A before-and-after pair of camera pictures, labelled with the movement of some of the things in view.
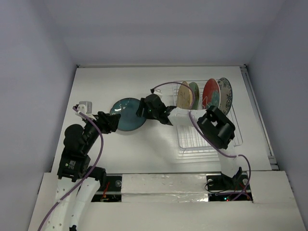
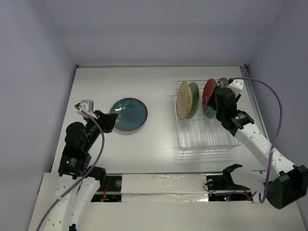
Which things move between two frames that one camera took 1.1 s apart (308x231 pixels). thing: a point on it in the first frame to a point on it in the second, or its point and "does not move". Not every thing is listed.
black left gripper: [108, 122] does not move
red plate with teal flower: [211, 94] does not move
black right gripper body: [146, 108] to [214, 103]
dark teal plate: [127, 108] does not move
